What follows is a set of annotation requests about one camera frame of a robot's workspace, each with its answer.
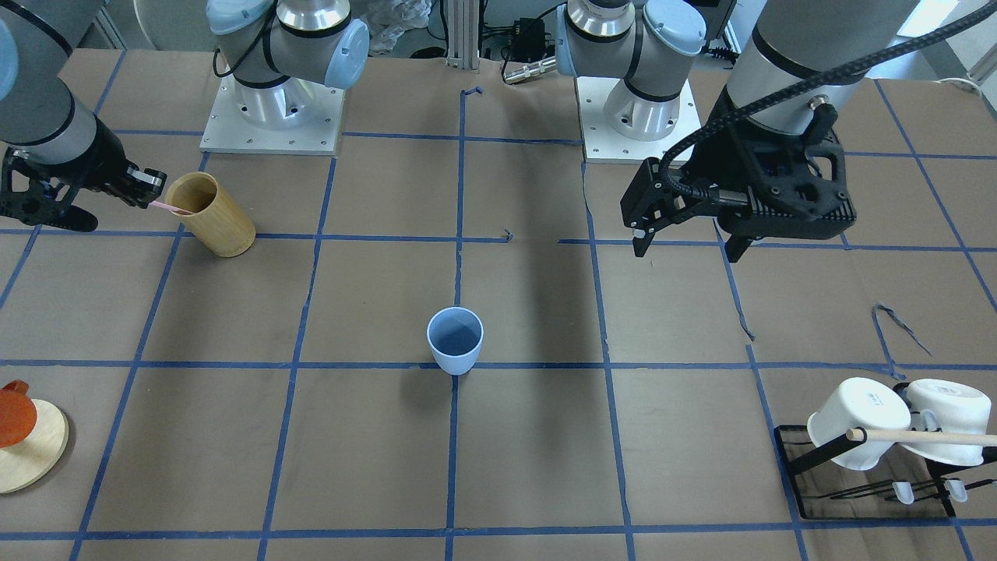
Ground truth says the white mug far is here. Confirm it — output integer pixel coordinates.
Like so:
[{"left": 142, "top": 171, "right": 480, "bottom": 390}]
[{"left": 900, "top": 379, "right": 992, "bottom": 468}]

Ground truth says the white mug near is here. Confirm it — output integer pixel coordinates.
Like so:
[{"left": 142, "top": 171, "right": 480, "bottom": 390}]
[{"left": 807, "top": 377, "right": 911, "bottom": 446}]

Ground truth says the orange cup on stand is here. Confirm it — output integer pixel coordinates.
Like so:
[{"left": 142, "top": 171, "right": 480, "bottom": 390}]
[{"left": 1, "top": 379, "right": 38, "bottom": 449}]

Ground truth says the white mug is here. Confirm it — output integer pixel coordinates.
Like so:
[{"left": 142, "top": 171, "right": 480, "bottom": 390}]
[
  {"left": 900, "top": 379, "right": 992, "bottom": 468},
  {"left": 807, "top": 377, "right": 911, "bottom": 446}
]

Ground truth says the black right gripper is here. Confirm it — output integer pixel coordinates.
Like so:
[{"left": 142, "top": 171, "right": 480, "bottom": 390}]
[{"left": 1, "top": 118, "right": 167, "bottom": 233}]

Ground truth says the light blue plastic cup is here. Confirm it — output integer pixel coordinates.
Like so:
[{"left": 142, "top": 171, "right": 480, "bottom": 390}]
[{"left": 426, "top": 308, "right": 484, "bottom": 376}]

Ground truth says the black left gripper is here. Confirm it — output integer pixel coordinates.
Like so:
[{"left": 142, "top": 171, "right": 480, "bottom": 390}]
[{"left": 620, "top": 103, "right": 857, "bottom": 263}]

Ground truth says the wooden rack dowel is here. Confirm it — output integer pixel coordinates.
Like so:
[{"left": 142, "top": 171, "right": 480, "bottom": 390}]
[{"left": 844, "top": 427, "right": 997, "bottom": 447}]

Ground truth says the black wire mug rack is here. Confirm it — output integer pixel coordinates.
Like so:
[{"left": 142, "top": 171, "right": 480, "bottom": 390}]
[{"left": 773, "top": 381, "right": 995, "bottom": 520}]

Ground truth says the round wooden cup stand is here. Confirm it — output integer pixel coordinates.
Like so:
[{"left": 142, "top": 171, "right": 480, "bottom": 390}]
[{"left": 1, "top": 398, "right": 70, "bottom": 494}]

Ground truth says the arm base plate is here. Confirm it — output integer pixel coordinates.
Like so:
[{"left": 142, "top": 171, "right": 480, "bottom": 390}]
[
  {"left": 199, "top": 76, "right": 347, "bottom": 157},
  {"left": 576, "top": 77, "right": 701, "bottom": 164}
]

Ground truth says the bamboo cylinder holder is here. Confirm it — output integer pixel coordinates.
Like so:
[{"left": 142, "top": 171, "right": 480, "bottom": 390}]
[{"left": 165, "top": 171, "right": 256, "bottom": 258}]

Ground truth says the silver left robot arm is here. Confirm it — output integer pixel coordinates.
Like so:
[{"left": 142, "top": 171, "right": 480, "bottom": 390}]
[{"left": 556, "top": 1, "right": 916, "bottom": 262}]

